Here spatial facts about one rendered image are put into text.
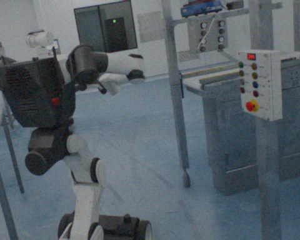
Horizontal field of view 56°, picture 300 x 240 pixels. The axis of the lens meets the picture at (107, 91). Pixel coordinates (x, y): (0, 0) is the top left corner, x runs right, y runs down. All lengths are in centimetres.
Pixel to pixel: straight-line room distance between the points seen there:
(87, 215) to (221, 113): 113
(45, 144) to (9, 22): 573
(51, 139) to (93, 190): 53
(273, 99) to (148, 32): 591
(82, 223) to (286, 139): 163
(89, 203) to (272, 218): 90
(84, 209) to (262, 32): 124
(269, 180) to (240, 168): 89
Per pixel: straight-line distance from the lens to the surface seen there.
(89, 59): 117
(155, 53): 705
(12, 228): 187
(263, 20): 126
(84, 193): 168
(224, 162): 224
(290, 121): 248
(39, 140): 129
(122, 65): 124
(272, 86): 117
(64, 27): 672
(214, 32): 190
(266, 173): 144
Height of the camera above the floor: 134
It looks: 12 degrees down
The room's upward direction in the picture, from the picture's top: 10 degrees counter-clockwise
